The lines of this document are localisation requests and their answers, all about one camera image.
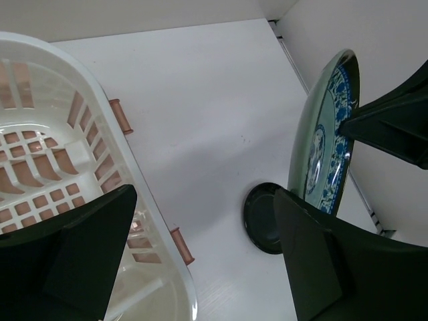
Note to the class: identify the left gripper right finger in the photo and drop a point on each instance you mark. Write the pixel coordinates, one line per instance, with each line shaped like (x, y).
(338, 271)

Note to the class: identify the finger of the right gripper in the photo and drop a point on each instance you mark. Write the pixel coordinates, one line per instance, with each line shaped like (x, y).
(408, 101)
(400, 133)

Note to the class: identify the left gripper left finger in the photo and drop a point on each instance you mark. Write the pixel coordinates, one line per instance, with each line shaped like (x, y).
(64, 268)

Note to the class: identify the blue patterned plate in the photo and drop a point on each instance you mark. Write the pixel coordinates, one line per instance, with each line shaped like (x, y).
(329, 133)

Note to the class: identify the white pink dish rack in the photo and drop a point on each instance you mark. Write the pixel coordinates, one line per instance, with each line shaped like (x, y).
(61, 148)

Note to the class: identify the black plate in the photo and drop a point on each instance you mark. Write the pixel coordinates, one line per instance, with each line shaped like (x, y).
(259, 218)

